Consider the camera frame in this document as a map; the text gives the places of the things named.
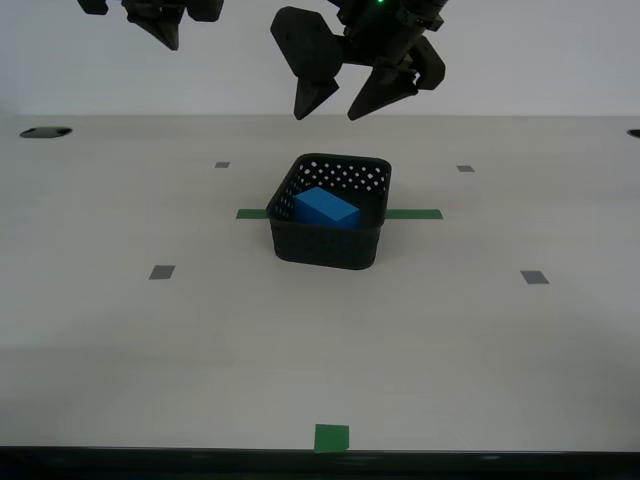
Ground black perforated plastic basket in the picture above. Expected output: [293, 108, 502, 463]
[265, 152, 393, 272]

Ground blue rectangular block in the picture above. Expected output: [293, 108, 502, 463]
[293, 187, 361, 231]

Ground green tape square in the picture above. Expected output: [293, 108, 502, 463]
[313, 423, 350, 455]

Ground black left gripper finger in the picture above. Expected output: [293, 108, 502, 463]
[154, 0, 225, 50]
[77, 0, 176, 50]

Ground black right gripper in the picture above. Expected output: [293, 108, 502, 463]
[269, 0, 447, 121]

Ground long green tape strip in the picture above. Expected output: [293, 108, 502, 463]
[235, 208, 444, 221]

